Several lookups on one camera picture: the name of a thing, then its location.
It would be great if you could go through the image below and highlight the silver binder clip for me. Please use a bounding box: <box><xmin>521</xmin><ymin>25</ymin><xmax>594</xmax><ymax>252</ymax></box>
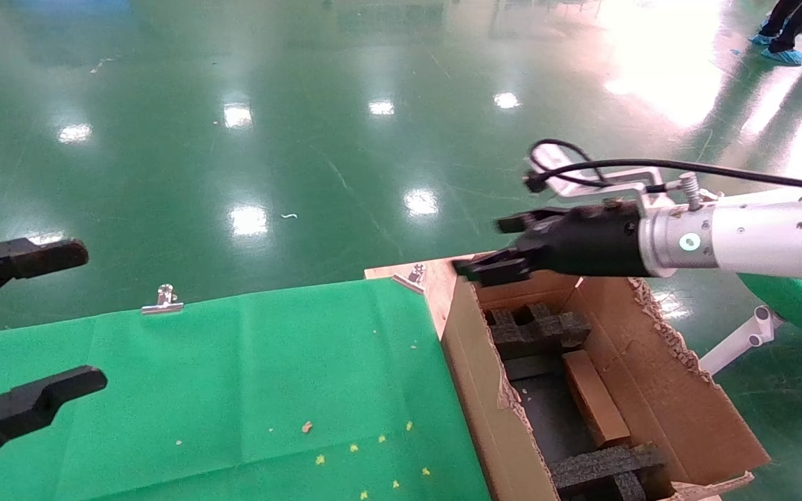
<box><xmin>392</xmin><ymin>263</ymin><xmax>429</xmax><ymax>295</ymax></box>
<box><xmin>140</xmin><ymin>284</ymin><xmax>184</xmax><ymax>317</ymax></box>

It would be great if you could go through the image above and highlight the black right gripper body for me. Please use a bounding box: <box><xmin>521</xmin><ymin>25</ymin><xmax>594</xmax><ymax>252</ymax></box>
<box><xmin>512</xmin><ymin>202</ymin><xmax>655</xmax><ymax>278</ymax></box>

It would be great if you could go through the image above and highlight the small brown cardboard box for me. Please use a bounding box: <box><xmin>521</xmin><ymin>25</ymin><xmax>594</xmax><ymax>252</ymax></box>
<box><xmin>561</xmin><ymin>349</ymin><xmax>634</xmax><ymax>449</ymax></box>

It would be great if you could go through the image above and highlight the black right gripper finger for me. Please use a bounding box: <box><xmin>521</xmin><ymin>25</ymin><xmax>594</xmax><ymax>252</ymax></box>
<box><xmin>453</xmin><ymin>248</ymin><xmax>535</xmax><ymax>288</ymax></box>
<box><xmin>496</xmin><ymin>207</ymin><xmax>569</xmax><ymax>234</ymax></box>

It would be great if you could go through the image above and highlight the large open brown carton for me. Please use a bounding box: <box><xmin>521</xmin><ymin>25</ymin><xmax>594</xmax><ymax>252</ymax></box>
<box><xmin>436</xmin><ymin>261</ymin><xmax>771</xmax><ymax>501</ymax></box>

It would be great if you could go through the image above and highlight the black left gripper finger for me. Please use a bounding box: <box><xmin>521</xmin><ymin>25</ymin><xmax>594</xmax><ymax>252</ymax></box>
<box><xmin>0</xmin><ymin>367</ymin><xmax>109</xmax><ymax>481</ymax></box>
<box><xmin>0</xmin><ymin>239</ymin><xmax>91</xmax><ymax>325</ymax></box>

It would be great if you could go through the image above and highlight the black foam insert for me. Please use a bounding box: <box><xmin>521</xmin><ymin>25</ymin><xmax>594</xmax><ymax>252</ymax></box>
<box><xmin>547</xmin><ymin>444</ymin><xmax>668</xmax><ymax>501</ymax></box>
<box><xmin>486</xmin><ymin>303</ymin><xmax>592</xmax><ymax>363</ymax></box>

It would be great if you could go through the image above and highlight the person with blue shoe covers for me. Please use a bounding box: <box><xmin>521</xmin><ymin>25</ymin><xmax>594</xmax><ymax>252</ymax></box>
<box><xmin>749</xmin><ymin>0</ymin><xmax>802</xmax><ymax>67</ymax></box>

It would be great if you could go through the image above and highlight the large green tablecloth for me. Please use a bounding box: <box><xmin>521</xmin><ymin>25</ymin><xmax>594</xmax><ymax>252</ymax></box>
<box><xmin>0</xmin><ymin>278</ymin><xmax>492</xmax><ymax>501</ymax></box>

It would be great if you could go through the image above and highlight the white table leg pipe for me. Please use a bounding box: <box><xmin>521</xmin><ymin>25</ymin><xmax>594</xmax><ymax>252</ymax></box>
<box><xmin>697</xmin><ymin>305</ymin><xmax>785</xmax><ymax>376</ymax></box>

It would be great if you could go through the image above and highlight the silver camera mount bracket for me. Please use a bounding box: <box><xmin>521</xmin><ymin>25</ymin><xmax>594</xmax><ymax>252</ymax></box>
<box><xmin>551</xmin><ymin>166</ymin><xmax>702</xmax><ymax>214</ymax></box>

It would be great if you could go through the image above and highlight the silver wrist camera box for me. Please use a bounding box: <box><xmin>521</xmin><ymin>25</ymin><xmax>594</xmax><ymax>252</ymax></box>
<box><xmin>528</xmin><ymin>148</ymin><xmax>576</xmax><ymax>196</ymax></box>

